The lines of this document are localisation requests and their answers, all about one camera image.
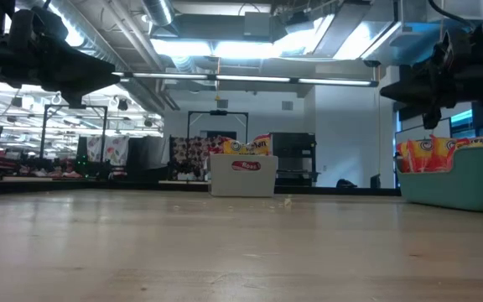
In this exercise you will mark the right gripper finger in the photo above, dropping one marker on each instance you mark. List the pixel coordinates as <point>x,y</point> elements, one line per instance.
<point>431,118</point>
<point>409,90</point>

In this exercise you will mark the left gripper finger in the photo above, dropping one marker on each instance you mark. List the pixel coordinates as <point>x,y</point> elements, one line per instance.
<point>74,100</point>
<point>86,71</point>

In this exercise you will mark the grey plastic tray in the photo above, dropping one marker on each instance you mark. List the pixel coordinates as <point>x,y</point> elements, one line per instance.
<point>243,180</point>

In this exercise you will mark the white patterned cloth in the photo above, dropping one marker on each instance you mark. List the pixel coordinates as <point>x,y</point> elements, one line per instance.
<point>111,149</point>

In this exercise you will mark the green plastic bin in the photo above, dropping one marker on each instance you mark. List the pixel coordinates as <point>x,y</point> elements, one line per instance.
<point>455,184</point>

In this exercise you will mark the small black box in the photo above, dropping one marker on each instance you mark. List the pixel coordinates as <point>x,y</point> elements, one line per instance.
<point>375,181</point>

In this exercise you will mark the black round object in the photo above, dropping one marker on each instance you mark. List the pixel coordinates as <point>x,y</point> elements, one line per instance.
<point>345,183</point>

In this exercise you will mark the red patterned fabric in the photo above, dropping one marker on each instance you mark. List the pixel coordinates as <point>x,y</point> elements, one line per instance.
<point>191,155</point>

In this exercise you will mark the black equipment cabinet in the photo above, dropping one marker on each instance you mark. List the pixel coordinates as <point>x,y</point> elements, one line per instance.
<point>294,155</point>

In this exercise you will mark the long ceiling tube light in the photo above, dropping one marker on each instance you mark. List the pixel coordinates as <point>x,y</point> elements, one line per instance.
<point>245,78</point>

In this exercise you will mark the black background rig frame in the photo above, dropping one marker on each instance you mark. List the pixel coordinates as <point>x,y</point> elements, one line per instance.
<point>218,113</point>
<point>74,106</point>

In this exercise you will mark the black aluminium table frame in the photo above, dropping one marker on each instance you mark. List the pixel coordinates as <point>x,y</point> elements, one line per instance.
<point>99,184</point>

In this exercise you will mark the silver ventilation duct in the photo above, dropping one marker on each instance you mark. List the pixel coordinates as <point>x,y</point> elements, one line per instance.
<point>157,11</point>

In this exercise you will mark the grey wall vent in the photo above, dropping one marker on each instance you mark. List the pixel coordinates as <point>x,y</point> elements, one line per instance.
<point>287,105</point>
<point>222,103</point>

